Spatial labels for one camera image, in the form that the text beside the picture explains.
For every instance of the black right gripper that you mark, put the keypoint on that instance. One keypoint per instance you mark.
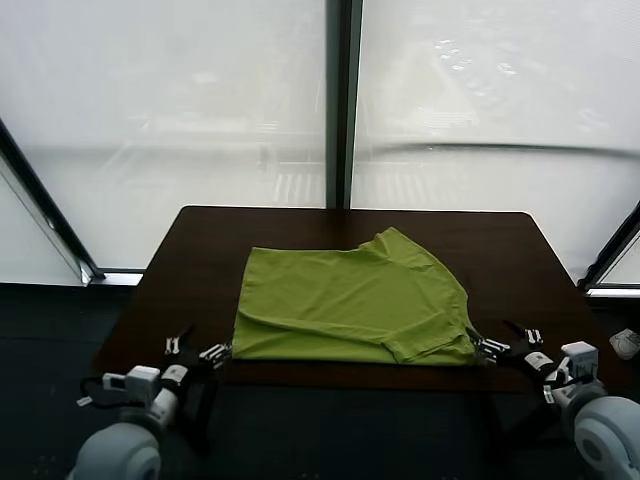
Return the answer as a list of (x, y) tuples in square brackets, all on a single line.
[(525, 362)]

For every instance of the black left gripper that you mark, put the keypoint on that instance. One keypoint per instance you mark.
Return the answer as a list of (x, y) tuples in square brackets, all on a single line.
[(192, 367)]

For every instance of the green printed t-shirt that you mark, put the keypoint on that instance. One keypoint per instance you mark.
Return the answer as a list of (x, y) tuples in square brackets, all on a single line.
[(345, 305)]

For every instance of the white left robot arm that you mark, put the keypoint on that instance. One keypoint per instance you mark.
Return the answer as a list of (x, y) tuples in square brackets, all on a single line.
[(125, 440)]

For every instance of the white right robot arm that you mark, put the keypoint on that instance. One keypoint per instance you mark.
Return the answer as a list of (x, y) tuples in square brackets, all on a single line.
[(600, 430)]

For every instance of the small white object on floor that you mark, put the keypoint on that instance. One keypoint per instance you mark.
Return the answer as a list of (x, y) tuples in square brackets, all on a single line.
[(625, 344)]

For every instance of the dark vertical window mullion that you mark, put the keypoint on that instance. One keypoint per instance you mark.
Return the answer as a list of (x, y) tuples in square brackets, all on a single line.
[(344, 100)]

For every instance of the black table leg frame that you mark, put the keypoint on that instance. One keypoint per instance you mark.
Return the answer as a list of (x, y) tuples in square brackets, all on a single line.
[(200, 415), (520, 420)]

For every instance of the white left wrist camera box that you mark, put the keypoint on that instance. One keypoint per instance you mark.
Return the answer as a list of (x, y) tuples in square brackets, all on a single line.
[(131, 381)]

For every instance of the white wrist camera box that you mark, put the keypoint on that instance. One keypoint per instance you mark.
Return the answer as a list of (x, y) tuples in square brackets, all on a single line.
[(580, 362), (131, 381)]

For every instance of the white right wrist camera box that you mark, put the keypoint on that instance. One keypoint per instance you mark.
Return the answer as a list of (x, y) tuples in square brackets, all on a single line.
[(580, 362)]

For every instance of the slanted dark window frame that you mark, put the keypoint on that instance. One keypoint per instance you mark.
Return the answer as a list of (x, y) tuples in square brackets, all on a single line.
[(50, 210), (610, 250)]

